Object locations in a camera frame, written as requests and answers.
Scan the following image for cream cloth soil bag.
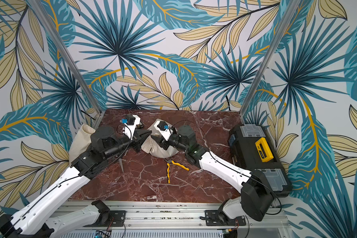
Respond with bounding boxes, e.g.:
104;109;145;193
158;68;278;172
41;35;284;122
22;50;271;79
141;119;178;158

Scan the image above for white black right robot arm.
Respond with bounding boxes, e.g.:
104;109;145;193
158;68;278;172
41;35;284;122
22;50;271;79
152;121;277;225

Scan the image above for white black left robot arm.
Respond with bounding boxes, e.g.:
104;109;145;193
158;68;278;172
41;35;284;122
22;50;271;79
0;123;152;238

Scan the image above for black yellow toolbox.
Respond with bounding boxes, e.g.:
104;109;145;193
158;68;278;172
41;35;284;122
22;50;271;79
229;124;293;197

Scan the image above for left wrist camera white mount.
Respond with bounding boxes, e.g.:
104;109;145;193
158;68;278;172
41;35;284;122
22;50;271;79
121;114;140;140

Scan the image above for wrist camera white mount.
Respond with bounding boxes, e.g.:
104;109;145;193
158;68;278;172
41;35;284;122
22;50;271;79
157;121;173;141
121;114;140;140

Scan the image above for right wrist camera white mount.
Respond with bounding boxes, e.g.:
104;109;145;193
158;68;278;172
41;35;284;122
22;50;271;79
157;121;173;141

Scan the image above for yellow handled pliers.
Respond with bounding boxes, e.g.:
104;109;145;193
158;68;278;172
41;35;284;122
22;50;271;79
165;159;190;184

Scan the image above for black handled scissors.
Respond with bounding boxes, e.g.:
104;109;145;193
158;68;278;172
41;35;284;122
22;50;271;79
118;158;124;173

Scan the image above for cream cloth bag left wall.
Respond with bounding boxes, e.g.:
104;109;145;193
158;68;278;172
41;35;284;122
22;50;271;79
68;124;96;165

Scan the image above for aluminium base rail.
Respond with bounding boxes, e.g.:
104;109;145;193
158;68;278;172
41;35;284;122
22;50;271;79
52;200;295;238

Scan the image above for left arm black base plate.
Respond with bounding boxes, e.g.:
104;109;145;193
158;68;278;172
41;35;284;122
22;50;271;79
84;200;127;227

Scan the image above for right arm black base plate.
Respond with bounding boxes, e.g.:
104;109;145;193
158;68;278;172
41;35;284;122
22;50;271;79
199;201;247;227

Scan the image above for left aluminium frame post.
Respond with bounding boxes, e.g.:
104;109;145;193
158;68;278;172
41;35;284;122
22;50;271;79
28;0;102;115

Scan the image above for aluminium frame post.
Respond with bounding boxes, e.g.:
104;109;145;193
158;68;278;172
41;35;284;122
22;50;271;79
240;0;300;124
28;0;102;115

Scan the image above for right aluminium frame post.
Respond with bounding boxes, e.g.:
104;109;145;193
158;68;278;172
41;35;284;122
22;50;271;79
240;0;300;124

